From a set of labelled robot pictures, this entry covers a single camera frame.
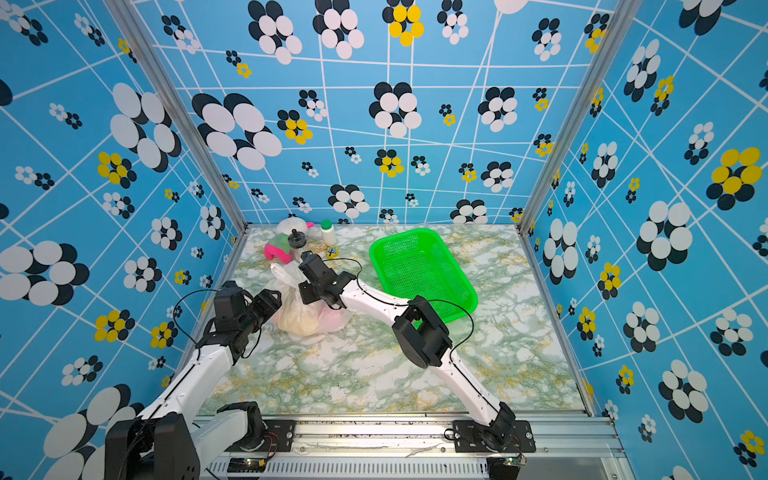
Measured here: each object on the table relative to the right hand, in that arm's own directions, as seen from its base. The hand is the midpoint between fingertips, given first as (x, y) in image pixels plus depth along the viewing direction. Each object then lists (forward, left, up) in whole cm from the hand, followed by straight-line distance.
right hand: (309, 287), depth 94 cm
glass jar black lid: (+17, +7, +4) cm, 18 cm away
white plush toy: (+28, +14, +1) cm, 31 cm away
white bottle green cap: (+25, -2, -1) cm, 25 cm away
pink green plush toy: (+17, +14, 0) cm, 22 cm away
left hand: (-6, +7, +4) cm, 10 cm away
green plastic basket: (+15, -36, -7) cm, 39 cm away
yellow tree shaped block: (+20, -3, -6) cm, 21 cm away
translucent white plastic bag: (-10, +2, -2) cm, 10 cm away
